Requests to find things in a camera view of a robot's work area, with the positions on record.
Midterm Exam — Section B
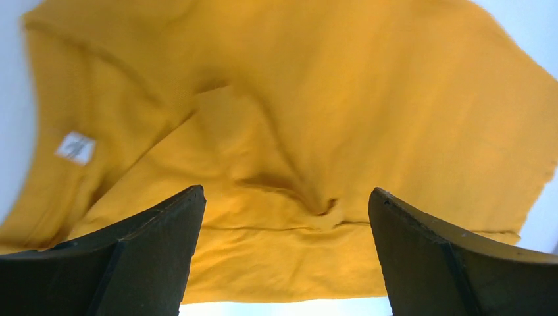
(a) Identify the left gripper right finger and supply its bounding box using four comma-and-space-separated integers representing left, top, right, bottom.
368, 188, 557, 315

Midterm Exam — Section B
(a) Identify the orange t-shirt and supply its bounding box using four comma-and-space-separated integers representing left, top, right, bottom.
1, 1, 557, 303

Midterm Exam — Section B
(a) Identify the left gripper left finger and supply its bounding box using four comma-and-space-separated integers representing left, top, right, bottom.
1, 185, 206, 315

